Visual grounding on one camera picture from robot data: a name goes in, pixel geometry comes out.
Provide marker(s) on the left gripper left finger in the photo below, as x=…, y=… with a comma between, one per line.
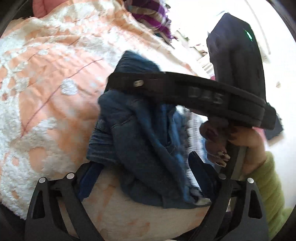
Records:
x=44, y=219

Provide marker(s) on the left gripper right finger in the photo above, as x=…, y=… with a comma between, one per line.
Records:
x=236, y=211

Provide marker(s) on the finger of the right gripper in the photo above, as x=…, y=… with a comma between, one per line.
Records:
x=210, y=97

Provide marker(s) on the blue denim pants lace hem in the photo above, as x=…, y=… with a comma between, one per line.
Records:
x=145, y=140

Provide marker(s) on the green sleeve right forearm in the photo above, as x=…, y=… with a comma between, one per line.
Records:
x=270, y=189

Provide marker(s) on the person's right hand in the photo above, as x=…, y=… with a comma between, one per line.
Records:
x=217, y=138

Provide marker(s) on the purple striped pillow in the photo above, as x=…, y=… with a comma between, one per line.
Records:
x=152, y=14

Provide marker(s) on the orange white fleece blanket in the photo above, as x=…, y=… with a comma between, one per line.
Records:
x=53, y=69

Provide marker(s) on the pink quilted pillow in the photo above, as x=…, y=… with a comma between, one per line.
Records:
x=42, y=7

